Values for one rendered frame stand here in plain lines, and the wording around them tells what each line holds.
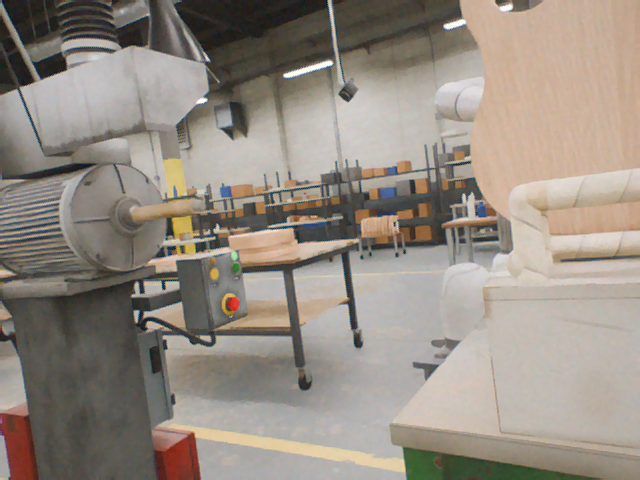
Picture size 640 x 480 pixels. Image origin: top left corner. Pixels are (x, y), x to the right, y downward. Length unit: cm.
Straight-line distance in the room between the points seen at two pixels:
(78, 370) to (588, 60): 121
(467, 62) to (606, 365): 1190
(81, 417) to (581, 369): 111
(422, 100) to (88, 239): 1168
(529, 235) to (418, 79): 1214
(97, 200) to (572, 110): 94
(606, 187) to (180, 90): 75
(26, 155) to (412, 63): 1179
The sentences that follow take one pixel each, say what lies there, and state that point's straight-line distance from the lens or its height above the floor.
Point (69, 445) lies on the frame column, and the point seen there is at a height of 73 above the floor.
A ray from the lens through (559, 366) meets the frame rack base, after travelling 61.
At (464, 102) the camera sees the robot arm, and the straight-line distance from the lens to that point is 147.
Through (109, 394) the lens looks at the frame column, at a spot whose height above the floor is 82.
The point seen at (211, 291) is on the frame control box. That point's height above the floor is 102.
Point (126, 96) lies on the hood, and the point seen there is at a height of 145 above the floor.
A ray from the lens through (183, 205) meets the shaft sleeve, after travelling 109.
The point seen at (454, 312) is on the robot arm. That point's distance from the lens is 155.
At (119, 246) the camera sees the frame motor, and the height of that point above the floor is 118.
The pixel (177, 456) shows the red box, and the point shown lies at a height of 58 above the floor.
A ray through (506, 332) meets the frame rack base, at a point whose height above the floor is 105.
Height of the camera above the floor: 122
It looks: 4 degrees down
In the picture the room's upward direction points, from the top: 7 degrees counter-clockwise
